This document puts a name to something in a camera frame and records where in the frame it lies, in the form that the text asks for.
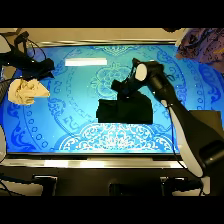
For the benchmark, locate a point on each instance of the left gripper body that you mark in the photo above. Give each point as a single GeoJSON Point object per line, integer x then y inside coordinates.
{"type": "Point", "coordinates": [42, 69]}

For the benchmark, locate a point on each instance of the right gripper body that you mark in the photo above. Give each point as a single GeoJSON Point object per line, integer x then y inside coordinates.
{"type": "Point", "coordinates": [124, 87]}

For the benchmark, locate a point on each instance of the dark green garment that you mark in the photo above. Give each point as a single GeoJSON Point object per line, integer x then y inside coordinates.
{"type": "Point", "coordinates": [126, 111]}

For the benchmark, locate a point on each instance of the cream garment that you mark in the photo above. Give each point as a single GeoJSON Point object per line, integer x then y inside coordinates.
{"type": "Point", "coordinates": [26, 91]}

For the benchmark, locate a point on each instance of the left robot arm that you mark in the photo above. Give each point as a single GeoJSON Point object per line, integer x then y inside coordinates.
{"type": "Point", "coordinates": [16, 60]}

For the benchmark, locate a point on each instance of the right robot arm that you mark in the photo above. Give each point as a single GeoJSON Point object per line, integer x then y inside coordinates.
{"type": "Point", "coordinates": [186, 123]}

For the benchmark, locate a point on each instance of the purple patterned garment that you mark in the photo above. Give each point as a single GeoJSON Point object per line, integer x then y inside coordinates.
{"type": "Point", "coordinates": [203, 46]}

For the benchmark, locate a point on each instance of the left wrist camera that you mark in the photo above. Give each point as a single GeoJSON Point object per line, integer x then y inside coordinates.
{"type": "Point", "coordinates": [22, 37]}

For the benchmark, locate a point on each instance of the silver frame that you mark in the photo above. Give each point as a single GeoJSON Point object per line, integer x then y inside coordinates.
{"type": "Point", "coordinates": [100, 165]}

